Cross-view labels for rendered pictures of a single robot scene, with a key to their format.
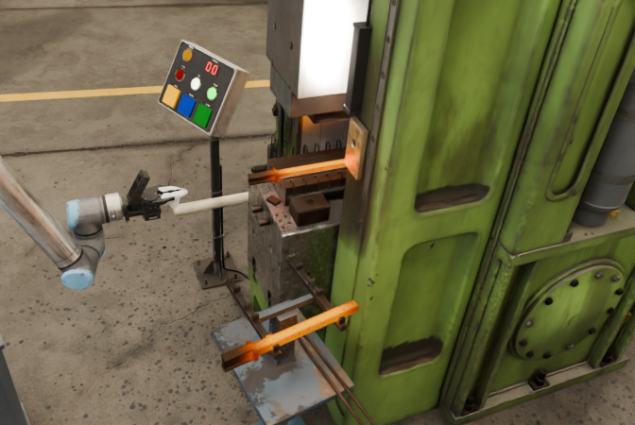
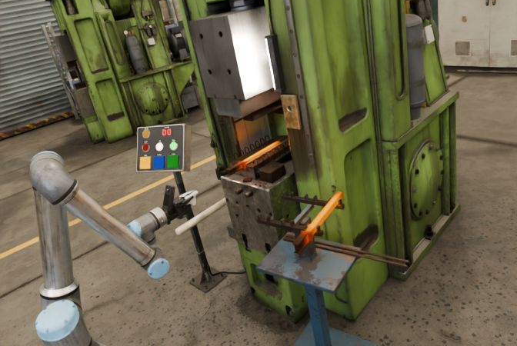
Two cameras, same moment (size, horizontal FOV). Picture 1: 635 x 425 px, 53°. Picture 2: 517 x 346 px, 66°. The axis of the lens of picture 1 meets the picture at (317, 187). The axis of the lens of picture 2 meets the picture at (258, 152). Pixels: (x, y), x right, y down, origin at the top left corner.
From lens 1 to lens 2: 0.77 m
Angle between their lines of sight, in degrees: 20
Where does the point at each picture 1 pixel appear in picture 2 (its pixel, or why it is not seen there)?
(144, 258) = (155, 296)
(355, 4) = (256, 34)
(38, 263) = not seen: hidden behind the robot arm
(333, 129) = (254, 136)
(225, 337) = (267, 266)
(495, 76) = (345, 40)
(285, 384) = (324, 267)
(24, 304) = not seen: outside the picture
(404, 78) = (312, 44)
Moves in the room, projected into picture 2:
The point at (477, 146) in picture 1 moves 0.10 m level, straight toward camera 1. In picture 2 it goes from (351, 86) to (357, 90)
